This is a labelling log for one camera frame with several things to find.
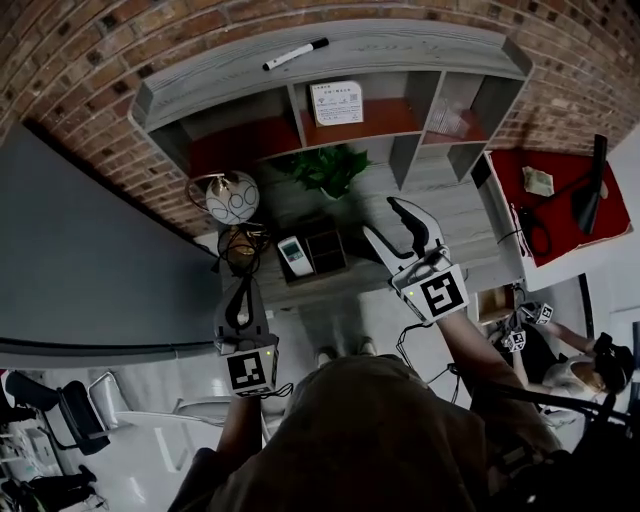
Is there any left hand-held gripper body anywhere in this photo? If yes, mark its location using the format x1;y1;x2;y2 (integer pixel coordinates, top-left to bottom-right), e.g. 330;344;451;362
213;319;281;400

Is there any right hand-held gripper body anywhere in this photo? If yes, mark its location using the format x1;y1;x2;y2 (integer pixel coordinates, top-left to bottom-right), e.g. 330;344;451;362
389;243;472;324

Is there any white remote control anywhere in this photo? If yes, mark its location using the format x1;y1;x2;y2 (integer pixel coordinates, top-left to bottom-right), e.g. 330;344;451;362
277;235;316;277

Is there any person's right forearm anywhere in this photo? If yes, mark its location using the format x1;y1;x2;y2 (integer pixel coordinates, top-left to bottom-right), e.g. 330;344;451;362
435;302;519;401

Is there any person's left forearm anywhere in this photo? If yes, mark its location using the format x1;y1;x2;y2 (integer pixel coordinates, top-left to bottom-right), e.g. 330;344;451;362
213;394;265;454

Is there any open wooden drawer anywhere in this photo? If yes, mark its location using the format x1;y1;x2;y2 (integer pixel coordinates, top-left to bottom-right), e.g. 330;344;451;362
475;285;520;327

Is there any dark wooden storage box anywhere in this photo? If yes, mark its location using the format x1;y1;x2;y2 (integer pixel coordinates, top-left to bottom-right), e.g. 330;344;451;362
276;214;350;288

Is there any white side table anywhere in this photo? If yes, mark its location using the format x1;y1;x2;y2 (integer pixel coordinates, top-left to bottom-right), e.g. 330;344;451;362
471;134;640;293

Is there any green potted plant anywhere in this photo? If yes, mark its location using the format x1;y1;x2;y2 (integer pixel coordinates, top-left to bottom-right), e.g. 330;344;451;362
278;143;375;202

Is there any brass lamp with globe shade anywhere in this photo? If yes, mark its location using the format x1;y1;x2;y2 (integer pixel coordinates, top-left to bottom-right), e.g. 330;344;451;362
185;169;274;264

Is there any clear plastic holder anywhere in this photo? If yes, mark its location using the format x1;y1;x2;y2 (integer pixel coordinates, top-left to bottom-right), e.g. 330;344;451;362
424;97;472;137

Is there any white chair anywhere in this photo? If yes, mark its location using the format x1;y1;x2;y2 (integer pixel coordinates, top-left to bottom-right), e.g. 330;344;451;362
88;368;229;476

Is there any folded paper note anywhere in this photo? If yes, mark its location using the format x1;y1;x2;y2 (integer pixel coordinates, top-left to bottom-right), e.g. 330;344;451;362
521;165;556;197

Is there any red table mat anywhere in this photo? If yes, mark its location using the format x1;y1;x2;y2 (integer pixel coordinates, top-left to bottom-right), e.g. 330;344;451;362
487;147;633;269

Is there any person's brown shirt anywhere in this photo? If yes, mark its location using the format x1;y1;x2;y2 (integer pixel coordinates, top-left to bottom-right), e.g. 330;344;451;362
204;352;566;512

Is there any grey partition panel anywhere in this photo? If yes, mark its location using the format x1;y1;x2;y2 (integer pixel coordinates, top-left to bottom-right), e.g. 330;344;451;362
0;121;225;370

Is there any white printed sign card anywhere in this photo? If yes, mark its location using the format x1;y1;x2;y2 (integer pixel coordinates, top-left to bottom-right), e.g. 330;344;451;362
309;79;366;128

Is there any black desk lamp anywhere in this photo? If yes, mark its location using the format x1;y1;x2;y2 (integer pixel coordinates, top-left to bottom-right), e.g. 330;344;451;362
518;133;610;237

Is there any black office chair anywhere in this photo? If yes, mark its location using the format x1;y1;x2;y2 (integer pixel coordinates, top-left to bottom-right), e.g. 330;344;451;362
3;369;112;457

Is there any black and white marker pen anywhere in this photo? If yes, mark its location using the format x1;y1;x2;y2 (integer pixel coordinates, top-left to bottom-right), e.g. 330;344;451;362
262;37;331;73

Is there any grey wooden shelf unit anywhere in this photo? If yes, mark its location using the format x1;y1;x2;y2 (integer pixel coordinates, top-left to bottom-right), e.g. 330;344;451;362
127;19;535;192

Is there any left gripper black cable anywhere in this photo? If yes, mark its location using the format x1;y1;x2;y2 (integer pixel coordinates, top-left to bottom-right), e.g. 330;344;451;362
238;381;295;401

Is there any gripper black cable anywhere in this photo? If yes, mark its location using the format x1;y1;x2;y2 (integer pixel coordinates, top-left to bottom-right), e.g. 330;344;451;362
238;381;295;401
395;321;462;407

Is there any black lamp cable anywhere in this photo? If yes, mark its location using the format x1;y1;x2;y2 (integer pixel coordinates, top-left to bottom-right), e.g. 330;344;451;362
214;225;267;277

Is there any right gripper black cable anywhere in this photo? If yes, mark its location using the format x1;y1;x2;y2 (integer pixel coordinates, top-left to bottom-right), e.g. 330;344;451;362
395;321;462;407

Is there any black shoulder strap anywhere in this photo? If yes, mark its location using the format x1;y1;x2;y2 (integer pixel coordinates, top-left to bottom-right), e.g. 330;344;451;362
467;377;640;512

